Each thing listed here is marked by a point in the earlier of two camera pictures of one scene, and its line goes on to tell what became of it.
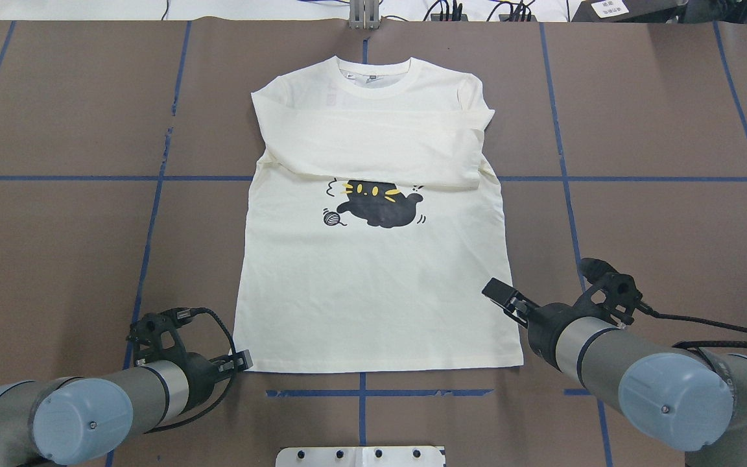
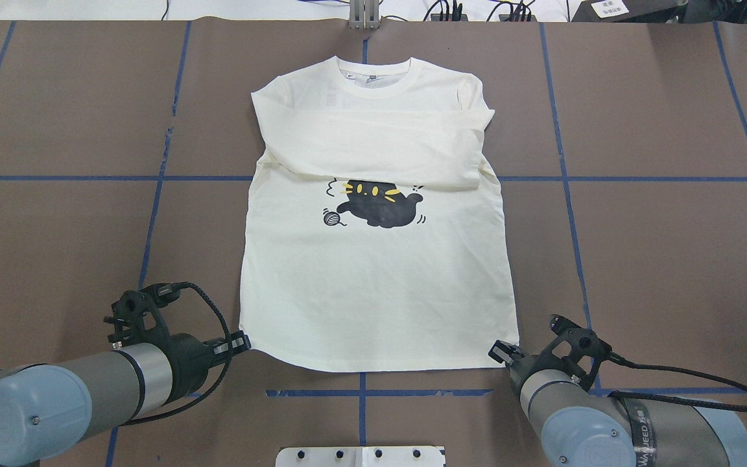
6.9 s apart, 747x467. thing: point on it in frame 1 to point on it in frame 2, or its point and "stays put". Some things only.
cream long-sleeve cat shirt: [375, 222] stays put
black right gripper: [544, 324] to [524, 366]
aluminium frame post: [364, 14] stays put
